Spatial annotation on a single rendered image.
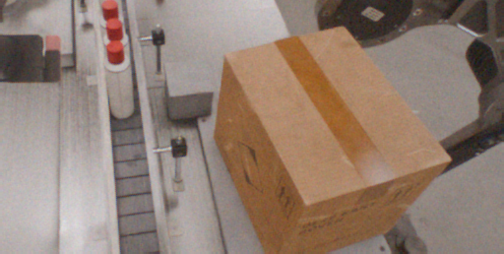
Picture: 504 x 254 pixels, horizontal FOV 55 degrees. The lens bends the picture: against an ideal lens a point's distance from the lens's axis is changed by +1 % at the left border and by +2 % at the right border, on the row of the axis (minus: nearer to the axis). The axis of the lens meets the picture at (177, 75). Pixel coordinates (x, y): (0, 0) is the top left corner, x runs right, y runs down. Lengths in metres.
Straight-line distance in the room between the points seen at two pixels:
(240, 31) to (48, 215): 0.68
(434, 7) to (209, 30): 0.56
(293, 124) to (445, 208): 1.48
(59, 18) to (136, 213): 0.58
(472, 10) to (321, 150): 0.46
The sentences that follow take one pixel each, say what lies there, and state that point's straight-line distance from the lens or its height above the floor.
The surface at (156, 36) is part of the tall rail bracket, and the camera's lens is 1.07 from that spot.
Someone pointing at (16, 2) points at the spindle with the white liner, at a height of 0.91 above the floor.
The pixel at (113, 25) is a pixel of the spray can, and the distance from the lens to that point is 0.93.
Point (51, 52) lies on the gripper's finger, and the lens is 0.69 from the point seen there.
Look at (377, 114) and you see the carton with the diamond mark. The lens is 0.81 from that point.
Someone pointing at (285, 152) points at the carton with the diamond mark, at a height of 1.12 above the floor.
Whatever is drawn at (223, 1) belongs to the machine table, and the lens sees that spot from 1.38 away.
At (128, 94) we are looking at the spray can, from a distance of 0.97.
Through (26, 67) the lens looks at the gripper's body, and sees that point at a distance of 0.67.
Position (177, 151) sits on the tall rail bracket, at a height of 0.97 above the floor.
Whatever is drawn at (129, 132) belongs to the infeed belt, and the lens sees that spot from 1.01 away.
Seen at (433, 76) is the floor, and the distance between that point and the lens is 2.60.
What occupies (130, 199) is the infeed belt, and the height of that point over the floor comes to 0.88.
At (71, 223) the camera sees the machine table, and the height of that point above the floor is 0.83.
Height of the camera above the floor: 1.72
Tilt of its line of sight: 49 degrees down
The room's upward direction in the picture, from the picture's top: 1 degrees clockwise
